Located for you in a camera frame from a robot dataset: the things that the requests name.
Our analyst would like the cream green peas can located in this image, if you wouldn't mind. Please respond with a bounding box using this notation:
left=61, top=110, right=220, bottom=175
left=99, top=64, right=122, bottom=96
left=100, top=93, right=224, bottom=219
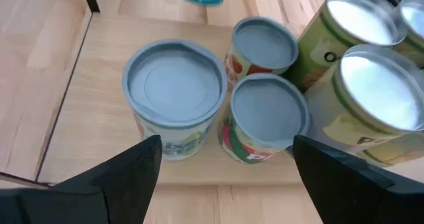
left=303, top=44, right=424, bottom=168

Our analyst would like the small tomato print can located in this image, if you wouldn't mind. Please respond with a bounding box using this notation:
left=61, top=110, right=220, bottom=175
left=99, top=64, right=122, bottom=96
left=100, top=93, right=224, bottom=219
left=223, top=16, right=299, bottom=93

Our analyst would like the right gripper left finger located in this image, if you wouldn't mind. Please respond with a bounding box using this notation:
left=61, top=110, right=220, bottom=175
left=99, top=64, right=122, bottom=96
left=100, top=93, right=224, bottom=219
left=0, top=135, right=164, bottom=224

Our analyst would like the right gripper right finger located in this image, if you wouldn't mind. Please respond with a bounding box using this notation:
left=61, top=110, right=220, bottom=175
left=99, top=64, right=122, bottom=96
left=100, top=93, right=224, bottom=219
left=292, top=135, right=424, bottom=224

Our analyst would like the wooden shelf with black frame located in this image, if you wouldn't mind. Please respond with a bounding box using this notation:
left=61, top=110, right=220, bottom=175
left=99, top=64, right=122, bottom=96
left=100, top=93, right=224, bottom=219
left=0, top=0, right=424, bottom=189

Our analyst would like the green tall can silver lid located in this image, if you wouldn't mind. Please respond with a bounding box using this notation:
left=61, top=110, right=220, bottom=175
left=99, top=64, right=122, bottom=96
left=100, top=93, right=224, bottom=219
left=284, top=0, right=408, bottom=94

